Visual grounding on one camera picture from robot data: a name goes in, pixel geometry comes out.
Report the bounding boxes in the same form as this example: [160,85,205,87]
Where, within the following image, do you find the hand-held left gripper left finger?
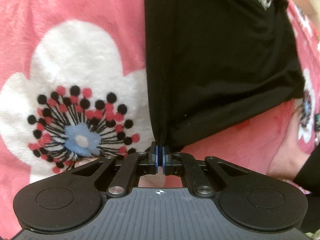
[72,142,159,198]

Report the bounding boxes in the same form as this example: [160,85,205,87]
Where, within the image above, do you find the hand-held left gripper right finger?
[162,146,248,198]

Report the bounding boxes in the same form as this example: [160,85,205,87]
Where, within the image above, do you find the black t-shirt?
[142,0,306,151]

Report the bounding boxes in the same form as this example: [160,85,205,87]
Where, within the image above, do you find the person's right forearm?
[292,151,320,233]

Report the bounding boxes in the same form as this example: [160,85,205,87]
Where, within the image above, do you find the person's right hand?
[267,122,310,179]

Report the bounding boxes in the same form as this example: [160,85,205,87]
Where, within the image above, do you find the pink floral blanket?
[0,0,320,240]

